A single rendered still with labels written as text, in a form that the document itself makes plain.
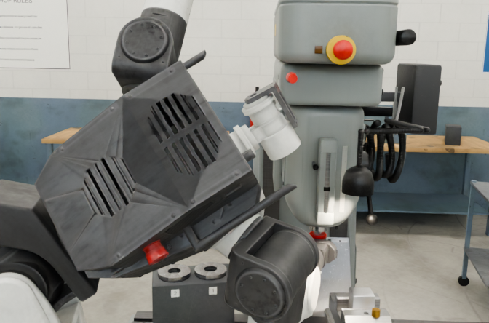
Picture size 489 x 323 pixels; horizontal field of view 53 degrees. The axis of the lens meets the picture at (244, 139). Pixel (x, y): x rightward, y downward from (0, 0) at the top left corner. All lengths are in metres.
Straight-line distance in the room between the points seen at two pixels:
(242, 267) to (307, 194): 0.52
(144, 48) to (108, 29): 4.87
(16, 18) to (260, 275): 5.56
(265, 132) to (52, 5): 5.20
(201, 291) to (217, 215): 0.62
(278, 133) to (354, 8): 0.35
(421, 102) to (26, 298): 1.17
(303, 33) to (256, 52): 4.42
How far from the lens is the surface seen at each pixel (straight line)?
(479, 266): 3.88
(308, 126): 1.20
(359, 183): 1.12
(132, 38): 0.88
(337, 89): 1.17
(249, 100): 0.87
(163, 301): 1.38
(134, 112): 0.72
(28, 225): 0.85
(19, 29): 6.10
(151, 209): 0.69
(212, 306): 1.39
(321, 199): 1.21
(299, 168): 1.23
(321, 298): 1.75
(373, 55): 1.08
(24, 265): 0.88
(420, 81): 1.55
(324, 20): 1.07
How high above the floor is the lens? 1.75
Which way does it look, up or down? 10 degrees down
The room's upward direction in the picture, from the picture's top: 1 degrees clockwise
